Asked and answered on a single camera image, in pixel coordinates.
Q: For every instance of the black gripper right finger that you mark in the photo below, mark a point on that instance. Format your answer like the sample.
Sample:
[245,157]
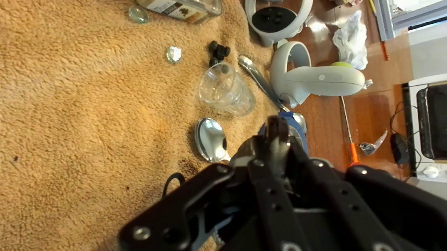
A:
[357,227]

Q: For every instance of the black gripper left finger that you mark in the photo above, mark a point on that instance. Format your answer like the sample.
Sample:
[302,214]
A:
[280,226]

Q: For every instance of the black computer mouse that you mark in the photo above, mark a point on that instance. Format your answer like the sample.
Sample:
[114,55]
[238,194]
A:
[400,149]

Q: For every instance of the wooden dining table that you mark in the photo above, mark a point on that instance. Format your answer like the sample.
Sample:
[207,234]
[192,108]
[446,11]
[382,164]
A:
[365,107]

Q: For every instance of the metal spoon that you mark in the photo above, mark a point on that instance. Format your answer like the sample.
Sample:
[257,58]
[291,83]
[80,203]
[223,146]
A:
[211,141]

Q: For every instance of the white VR controller rear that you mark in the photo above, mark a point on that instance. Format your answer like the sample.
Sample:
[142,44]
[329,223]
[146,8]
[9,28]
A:
[295,78]

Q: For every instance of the white vr controller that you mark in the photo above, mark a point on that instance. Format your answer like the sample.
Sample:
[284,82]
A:
[274,23]
[295,78]

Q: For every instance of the clear drinking glass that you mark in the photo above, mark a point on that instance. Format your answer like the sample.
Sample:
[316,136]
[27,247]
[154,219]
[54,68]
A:
[223,89]

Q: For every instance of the white toaster oven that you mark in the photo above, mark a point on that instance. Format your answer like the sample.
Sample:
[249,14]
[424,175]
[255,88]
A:
[425,101]

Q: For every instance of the yellow-green tennis ball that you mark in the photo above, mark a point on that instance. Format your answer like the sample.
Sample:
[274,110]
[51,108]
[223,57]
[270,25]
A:
[344,64]

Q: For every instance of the small black clip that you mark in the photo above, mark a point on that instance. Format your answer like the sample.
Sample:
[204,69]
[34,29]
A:
[218,51]

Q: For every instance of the crumpled white tissue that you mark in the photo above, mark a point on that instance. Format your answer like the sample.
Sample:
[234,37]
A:
[351,42]

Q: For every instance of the white VR controller front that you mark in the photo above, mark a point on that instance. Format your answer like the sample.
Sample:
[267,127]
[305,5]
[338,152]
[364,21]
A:
[274,23]

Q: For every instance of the tan towel table cover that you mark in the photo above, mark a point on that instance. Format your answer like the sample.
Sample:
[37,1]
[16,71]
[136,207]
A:
[95,113]

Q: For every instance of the orange handled screwdriver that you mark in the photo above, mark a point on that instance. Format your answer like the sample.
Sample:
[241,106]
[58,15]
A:
[352,146]

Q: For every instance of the aluminium frame stand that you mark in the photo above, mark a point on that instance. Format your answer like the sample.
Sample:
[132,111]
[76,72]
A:
[396,16]

